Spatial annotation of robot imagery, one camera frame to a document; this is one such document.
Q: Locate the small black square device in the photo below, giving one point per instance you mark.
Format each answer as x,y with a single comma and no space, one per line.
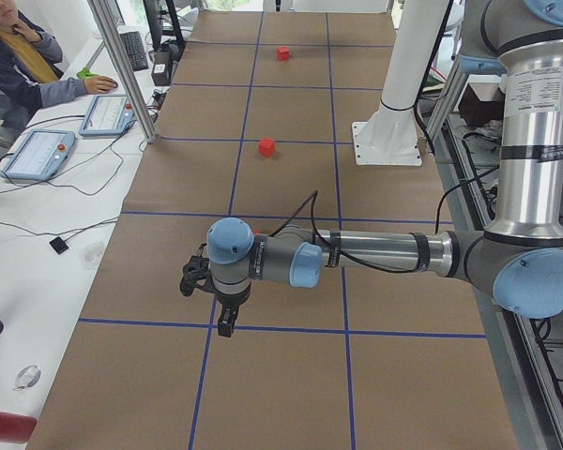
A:
59,245

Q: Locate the teach pendant tablet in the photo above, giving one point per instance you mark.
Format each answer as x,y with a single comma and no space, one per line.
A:
107,116
40,156

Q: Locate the black keyboard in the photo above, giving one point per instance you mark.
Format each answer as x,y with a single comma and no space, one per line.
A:
135,51

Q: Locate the red cylinder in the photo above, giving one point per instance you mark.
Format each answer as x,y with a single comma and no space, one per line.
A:
16,428

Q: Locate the red cube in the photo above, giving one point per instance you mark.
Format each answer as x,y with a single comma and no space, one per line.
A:
267,147
283,53

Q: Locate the far teach pendant tablet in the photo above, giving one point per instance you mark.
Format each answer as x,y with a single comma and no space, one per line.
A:
107,116

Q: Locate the green object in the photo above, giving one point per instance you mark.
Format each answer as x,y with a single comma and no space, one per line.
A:
84,73

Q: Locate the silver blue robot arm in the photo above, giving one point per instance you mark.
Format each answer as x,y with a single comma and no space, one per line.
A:
295,256

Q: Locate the black box with label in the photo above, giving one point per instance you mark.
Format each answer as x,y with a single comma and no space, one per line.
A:
161,72

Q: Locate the seated person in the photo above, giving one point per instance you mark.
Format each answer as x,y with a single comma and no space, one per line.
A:
29,77

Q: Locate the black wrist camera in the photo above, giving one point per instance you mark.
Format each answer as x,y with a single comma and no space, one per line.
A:
196,274

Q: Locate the clear plastic bag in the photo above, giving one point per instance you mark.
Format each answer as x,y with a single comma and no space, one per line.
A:
91,255

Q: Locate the near teach pendant tablet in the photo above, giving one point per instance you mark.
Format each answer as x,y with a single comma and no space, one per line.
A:
40,156

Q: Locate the aluminium frame post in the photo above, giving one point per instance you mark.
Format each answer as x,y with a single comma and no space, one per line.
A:
108,30

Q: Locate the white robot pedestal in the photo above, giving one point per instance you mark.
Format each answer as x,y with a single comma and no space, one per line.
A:
390,137

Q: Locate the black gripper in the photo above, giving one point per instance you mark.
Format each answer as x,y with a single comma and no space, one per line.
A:
231,300

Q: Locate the brown paper table mat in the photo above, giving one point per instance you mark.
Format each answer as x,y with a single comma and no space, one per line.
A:
257,126

